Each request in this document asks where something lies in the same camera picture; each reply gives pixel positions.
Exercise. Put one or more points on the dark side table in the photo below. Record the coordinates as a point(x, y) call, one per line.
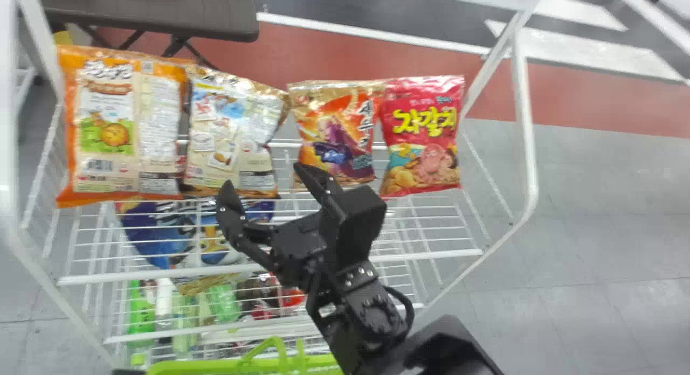
point(161, 11)

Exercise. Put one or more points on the gold and purple snack packet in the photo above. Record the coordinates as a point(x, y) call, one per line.
point(334, 132)

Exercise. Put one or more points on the green basket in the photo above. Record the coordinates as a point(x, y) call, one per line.
point(280, 364)

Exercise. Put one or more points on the blue cereal bag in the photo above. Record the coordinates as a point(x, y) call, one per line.
point(161, 237)

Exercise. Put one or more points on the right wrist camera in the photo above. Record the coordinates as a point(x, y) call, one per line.
point(358, 224)

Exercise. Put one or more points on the orange snack packet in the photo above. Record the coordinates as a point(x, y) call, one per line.
point(108, 122)

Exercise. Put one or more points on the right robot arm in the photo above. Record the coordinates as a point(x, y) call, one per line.
point(377, 332)

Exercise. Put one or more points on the green bottle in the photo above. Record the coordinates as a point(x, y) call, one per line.
point(223, 304)
point(140, 316)

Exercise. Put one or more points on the gold and white snack packet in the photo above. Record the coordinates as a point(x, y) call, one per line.
point(232, 132)

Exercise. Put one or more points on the red snack packet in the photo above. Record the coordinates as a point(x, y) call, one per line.
point(423, 138)

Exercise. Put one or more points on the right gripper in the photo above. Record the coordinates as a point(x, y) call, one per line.
point(302, 251)

